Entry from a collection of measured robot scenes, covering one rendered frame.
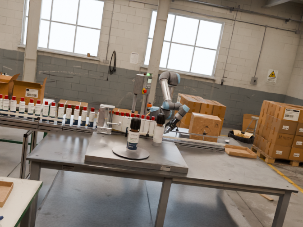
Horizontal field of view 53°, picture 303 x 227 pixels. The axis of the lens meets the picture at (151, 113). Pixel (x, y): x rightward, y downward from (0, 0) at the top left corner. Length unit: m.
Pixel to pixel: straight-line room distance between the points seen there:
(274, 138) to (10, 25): 6.84
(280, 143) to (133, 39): 4.48
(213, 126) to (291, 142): 3.31
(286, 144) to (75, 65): 5.47
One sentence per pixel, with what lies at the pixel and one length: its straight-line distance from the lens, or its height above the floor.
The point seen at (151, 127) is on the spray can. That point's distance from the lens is 3.06.
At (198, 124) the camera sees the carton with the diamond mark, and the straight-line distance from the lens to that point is 3.36.
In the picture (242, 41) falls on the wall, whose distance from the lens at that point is 8.92.
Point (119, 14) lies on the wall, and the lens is 8.38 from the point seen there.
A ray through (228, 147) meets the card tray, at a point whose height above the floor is 0.83.
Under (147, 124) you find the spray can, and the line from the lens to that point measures 3.05.
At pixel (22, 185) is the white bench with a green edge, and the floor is 0.80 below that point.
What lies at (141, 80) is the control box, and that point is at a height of 1.43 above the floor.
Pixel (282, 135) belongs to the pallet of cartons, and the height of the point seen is 0.60.
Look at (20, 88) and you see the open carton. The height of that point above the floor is 0.98.
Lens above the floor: 1.69
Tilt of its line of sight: 11 degrees down
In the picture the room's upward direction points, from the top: 10 degrees clockwise
